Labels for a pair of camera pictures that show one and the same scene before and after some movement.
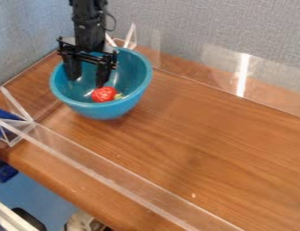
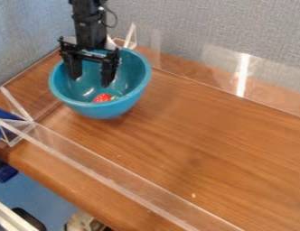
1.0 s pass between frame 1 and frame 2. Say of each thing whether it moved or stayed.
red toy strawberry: moved
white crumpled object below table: stayed
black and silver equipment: stayed
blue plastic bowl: stayed
